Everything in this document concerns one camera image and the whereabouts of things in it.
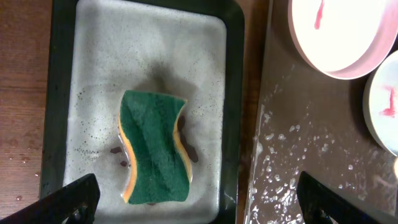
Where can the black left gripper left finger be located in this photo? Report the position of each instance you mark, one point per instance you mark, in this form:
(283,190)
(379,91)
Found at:
(74,203)

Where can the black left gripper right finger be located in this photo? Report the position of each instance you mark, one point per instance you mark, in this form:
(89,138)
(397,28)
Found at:
(319,204)

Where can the green and yellow sponge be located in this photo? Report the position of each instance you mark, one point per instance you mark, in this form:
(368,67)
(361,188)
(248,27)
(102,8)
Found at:
(161,170)

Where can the large brown serving tray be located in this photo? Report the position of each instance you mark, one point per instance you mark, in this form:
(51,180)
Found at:
(307,121)

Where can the small black soapy tray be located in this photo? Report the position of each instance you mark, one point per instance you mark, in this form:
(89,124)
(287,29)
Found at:
(100,49)

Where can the pink rimmed white plate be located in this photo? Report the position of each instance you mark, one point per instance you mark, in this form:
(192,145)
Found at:
(343,39)

